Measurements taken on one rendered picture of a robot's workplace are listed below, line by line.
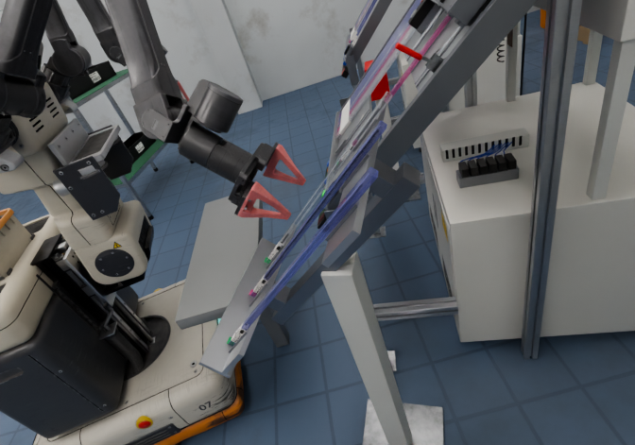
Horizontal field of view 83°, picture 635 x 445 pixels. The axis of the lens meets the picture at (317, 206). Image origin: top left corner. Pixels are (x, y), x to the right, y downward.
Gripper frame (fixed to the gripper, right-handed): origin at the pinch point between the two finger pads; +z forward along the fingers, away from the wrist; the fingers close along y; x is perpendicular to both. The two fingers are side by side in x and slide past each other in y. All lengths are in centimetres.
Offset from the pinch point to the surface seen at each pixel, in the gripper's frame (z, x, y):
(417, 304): 54, 39, 28
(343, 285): 16.0, 8.9, -4.7
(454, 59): 15.4, -24.8, 31.4
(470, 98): 48, -2, 103
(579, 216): 67, -10, 35
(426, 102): 16.2, -15.1, 30.7
